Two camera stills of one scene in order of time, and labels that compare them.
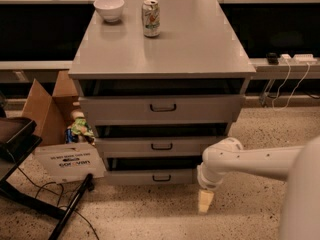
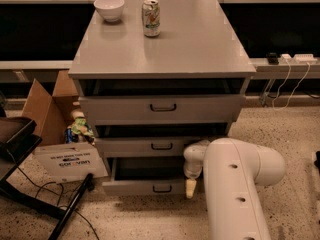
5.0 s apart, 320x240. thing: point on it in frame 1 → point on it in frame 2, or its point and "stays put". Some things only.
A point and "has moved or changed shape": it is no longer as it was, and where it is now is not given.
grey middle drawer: (155, 146) stays put
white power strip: (285, 59) stays put
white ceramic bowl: (110, 8) stays put
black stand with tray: (18, 136) stays put
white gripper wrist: (207, 182) → (193, 172)
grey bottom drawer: (151, 170) has moved or changed shape
